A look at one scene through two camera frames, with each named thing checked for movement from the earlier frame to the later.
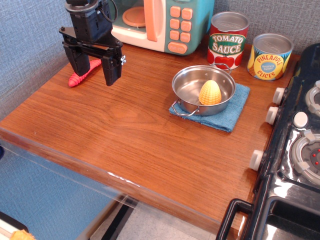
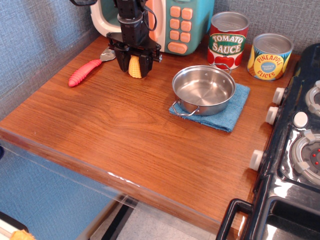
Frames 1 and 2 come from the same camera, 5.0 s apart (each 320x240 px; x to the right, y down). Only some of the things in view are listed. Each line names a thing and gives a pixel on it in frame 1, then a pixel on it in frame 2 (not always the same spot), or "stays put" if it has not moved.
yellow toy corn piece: (210, 93) to (134, 67)
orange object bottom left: (21, 235) stays put
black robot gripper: (91, 24) to (134, 35)
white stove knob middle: (271, 115) stays put
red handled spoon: (76, 79) stays put
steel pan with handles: (206, 89) stays put
